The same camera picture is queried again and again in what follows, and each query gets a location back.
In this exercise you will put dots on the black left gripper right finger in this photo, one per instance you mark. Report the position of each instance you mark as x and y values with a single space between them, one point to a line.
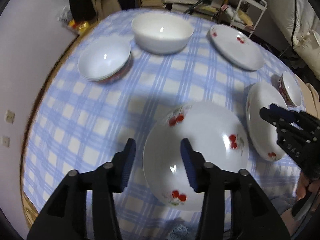
253 216

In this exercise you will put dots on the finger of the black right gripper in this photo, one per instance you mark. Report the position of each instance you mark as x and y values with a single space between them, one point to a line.
285 114
282 126

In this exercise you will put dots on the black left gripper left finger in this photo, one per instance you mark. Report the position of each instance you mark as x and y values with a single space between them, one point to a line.
64 214

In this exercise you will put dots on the cherry plate edge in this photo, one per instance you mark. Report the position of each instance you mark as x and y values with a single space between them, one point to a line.
263 135

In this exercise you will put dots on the cherry plate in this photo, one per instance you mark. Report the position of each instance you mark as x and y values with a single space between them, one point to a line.
212 130
236 47

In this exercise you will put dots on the large white plain bowl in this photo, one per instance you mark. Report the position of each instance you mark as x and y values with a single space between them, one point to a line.
161 33

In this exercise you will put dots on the red patterned white bowl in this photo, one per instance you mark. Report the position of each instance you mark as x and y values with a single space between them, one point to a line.
103 58

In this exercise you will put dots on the person's right hand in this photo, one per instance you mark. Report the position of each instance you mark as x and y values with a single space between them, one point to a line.
304 185

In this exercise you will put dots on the white cushion bedding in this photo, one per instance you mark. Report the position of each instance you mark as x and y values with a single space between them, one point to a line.
299 24

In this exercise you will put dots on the white utility cart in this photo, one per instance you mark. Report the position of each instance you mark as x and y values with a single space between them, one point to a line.
247 15

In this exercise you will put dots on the blue white checked tablecloth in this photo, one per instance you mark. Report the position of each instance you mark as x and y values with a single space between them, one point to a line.
80 124

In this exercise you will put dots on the stack of papers and magazines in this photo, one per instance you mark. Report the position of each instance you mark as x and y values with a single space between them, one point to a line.
207 9

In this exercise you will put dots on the yellow red plastic bag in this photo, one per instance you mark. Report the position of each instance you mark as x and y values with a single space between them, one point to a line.
78 27

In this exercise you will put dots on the white wall socket lower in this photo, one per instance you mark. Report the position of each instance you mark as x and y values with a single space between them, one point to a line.
5 141

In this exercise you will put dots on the white wall socket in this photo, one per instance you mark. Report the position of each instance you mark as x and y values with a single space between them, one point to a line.
5 141
9 116

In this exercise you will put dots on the white wall socket upper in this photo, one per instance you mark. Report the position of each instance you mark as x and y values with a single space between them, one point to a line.
9 116

